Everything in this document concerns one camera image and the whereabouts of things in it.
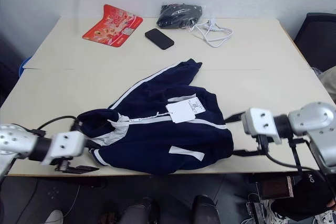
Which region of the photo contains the white cable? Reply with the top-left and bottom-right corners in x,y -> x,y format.
188,18 -> 234,48

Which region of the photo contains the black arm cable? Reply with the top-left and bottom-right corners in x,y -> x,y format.
31,115 -> 78,137
264,140 -> 336,175

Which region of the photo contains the white paper hang tag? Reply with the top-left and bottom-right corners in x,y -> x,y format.
165,97 -> 207,124

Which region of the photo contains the black cap with white letters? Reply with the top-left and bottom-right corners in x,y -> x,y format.
272,170 -> 336,222

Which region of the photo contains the black smartphone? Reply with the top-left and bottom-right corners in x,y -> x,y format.
144,28 -> 175,50

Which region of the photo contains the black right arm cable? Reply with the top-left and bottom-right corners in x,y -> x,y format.
264,140 -> 336,175

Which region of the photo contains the dark rounded shape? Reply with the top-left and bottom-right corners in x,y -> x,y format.
123,199 -> 161,224
193,195 -> 220,224

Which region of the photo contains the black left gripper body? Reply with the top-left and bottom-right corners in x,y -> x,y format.
54,156 -> 76,172

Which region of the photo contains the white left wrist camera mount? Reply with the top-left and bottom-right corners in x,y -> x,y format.
40,131 -> 86,166

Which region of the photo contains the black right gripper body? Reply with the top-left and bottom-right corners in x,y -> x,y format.
254,134 -> 271,155

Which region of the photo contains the navy jacket with white stripes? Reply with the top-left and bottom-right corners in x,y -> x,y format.
76,58 -> 235,175

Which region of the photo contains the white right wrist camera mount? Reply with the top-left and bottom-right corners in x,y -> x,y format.
241,107 -> 283,145

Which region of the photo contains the brown box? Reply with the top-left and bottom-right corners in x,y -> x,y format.
259,176 -> 293,200

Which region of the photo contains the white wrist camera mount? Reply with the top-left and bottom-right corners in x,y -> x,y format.
241,107 -> 283,145
40,131 -> 86,166

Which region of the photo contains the black office chair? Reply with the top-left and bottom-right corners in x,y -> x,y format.
293,13 -> 336,72

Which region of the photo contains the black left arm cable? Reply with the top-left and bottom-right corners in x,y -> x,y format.
31,115 -> 78,137

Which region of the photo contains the black item in plastic bag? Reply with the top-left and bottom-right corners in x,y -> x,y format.
156,3 -> 203,30

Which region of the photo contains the beige cloth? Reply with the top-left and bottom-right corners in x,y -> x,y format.
320,71 -> 336,97

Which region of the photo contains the red snack packet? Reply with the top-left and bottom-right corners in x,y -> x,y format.
82,4 -> 144,48

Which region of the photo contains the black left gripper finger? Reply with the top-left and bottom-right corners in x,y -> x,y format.
69,120 -> 86,133
68,165 -> 100,174

